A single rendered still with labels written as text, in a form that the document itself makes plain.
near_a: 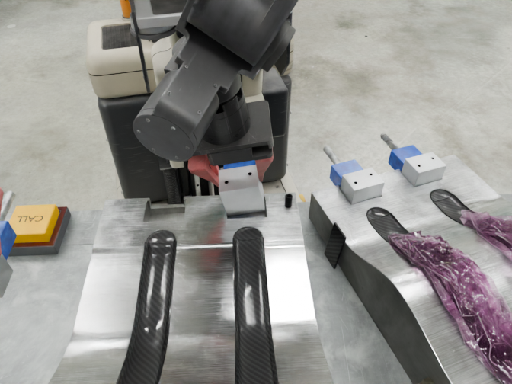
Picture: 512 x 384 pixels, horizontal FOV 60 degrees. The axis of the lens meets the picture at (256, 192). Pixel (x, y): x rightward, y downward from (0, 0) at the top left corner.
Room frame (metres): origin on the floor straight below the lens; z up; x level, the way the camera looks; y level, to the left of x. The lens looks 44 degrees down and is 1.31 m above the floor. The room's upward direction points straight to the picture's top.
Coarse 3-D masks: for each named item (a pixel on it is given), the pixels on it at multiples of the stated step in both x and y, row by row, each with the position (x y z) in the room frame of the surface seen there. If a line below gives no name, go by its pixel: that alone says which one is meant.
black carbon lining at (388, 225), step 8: (432, 192) 0.48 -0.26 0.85; (440, 192) 0.48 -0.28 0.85; (448, 192) 0.48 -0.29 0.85; (432, 200) 0.46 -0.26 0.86; (440, 200) 0.47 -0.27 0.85; (448, 200) 0.47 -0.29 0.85; (456, 200) 0.46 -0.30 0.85; (376, 208) 0.45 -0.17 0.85; (440, 208) 0.45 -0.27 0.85; (448, 208) 0.45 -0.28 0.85; (456, 208) 0.45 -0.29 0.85; (464, 208) 0.45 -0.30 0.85; (368, 216) 0.43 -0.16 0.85; (376, 216) 0.43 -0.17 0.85; (384, 216) 0.43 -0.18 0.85; (392, 216) 0.43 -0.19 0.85; (448, 216) 0.43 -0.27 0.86; (456, 216) 0.43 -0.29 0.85; (376, 224) 0.42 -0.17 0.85; (384, 224) 0.42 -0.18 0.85; (392, 224) 0.42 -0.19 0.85; (400, 224) 0.42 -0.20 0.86; (384, 232) 0.40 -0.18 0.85; (392, 232) 0.40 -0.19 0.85; (400, 232) 0.40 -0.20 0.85
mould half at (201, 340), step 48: (96, 240) 0.36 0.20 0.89; (144, 240) 0.36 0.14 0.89; (192, 240) 0.36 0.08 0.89; (288, 240) 0.36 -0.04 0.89; (96, 288) 0.29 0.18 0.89; (192, 288) 0.29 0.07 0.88; (288, 288) 0.29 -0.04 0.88; (96, 336) 0.23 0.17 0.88; (192, 336) 0.23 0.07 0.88; (288, 336) 0.23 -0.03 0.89
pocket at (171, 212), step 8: (184, 200) 0.43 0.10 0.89; (152, 208) 0.43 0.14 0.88; (160, 208) 0.43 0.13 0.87; (168, 208) 0.43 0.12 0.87; (176, 208) 0.43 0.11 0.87; (184, 208) 0.43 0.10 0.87; (144, 216) 0.40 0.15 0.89; (152, 216) 0.42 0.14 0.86; (160, 216) 0.42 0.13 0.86; (168, 216) 0.42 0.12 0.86; (176, 216) 0.42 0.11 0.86
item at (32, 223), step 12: (48, 204) 0.47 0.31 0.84; (12, 216) 0.45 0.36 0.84; (24, 216) 0.45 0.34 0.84; (36, 216) 0.45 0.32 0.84; (48, 216) 0.45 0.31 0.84; (12, 228) 0.42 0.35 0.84; (24, 228) 0.42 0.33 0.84; (36, 228) 0.42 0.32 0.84; (48, 228) 0.43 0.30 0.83; (24, 240) 0.41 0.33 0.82; (36, 240) 0.41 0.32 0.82; (48, 240) 0.42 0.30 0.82
